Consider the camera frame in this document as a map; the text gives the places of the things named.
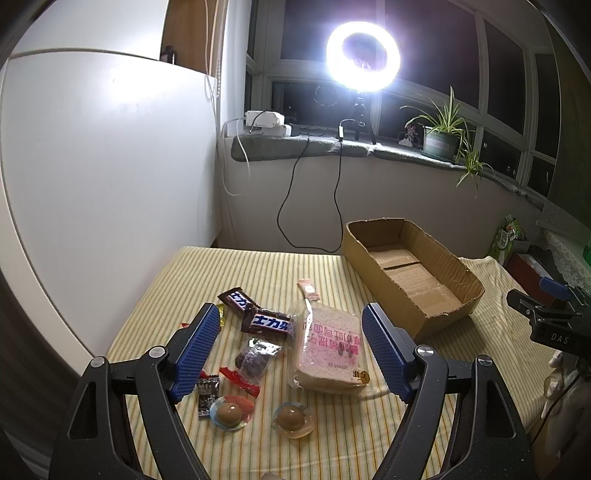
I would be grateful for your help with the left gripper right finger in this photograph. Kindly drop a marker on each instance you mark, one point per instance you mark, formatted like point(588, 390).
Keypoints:
point(487, 438)

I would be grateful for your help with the long Snickers bar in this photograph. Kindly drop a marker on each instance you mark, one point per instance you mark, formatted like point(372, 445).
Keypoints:
point(259, 321)

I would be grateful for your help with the red box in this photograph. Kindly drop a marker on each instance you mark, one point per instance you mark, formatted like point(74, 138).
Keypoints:
point(528, 278)

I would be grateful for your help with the yellow candy packet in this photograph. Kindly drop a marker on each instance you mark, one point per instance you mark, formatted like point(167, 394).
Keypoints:
point(220, 313)

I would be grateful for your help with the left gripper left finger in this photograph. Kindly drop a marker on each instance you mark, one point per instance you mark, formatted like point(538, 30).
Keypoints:
point(95, 439)

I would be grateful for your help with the small figurine on sill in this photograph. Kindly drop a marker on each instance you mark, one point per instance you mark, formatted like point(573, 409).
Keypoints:
point(410, 138)

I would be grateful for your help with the bright ring light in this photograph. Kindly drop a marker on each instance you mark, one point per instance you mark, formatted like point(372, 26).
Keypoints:
point(362, 56)

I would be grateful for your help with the pink packaged bread loaf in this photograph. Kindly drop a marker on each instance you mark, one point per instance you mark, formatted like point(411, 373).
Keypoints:
point(327, 351)

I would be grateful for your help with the white power adapter box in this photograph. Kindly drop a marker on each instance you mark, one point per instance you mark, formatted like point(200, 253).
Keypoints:
point(267, 123)

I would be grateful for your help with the brown cardboard box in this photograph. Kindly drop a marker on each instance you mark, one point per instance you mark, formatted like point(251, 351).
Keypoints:
point(419, 283)

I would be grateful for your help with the dark jujube snack pack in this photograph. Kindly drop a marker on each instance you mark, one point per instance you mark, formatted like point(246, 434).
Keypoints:
point(252, 361)

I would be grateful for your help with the green snack bag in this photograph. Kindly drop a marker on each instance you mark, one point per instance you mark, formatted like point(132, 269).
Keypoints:
point(506, 238)

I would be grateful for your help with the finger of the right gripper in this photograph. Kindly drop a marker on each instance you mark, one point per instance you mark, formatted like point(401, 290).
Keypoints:
point(529, 307)
point(556, 289)

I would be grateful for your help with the packaged braised egg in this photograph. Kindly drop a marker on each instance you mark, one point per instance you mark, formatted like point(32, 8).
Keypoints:
point(231, 413)
point(293, 420)

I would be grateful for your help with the small Snickers bar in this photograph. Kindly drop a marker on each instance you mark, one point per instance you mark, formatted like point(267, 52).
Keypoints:
point(237, 301)

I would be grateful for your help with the red-edged dark snack pack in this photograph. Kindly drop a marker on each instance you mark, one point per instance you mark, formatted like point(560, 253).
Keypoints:
point(234, 378)

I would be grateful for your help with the small pink sachet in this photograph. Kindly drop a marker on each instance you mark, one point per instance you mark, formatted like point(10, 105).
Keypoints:
point(308, 290)

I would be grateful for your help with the potted spider plant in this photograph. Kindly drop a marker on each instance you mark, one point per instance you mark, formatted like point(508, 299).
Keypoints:
point(447, 136)

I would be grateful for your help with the small black candy packet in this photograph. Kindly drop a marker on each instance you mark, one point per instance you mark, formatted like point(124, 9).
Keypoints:
point(207, 393)

